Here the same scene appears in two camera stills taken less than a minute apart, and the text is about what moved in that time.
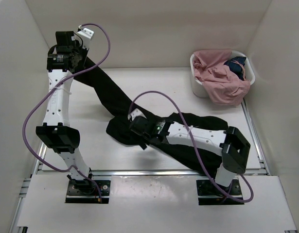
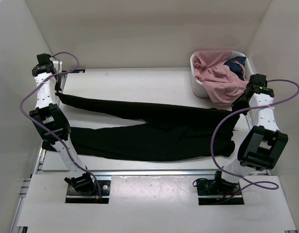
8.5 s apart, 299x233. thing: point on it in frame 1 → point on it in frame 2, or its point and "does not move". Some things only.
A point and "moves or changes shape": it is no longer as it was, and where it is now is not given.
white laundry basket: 199,88 does not move
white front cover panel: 160,202 does not move
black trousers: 138,125 moves or changes shape
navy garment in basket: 237,65 does not move
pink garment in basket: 222,85 does not move
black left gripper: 79,45 → 58,87
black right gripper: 141,143 → 236,105
